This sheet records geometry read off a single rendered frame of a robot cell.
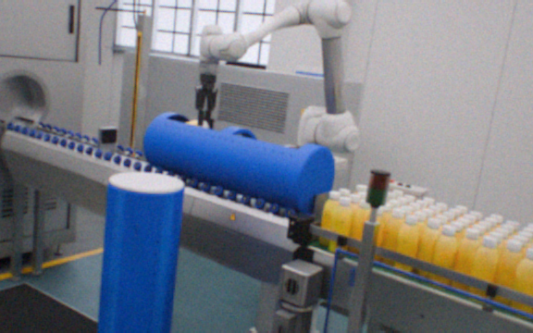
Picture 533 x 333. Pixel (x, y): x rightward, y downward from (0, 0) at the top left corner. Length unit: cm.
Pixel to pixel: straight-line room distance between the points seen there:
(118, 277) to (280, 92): 237
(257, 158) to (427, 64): 303
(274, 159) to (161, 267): 59
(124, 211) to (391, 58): 353
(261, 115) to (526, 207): 223
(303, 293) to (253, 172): 57
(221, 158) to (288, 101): 187
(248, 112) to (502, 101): 203
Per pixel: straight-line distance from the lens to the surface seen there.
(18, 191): 367
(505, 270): 183
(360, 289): 177
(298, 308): 193
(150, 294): 216
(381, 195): 167
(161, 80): 494
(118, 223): 209
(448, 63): 497
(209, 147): 237
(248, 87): 432
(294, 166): 211
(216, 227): 239
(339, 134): 273
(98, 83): 757
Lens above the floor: 155
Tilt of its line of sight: 11 degrees down
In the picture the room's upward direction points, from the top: 7 degrees clockwise
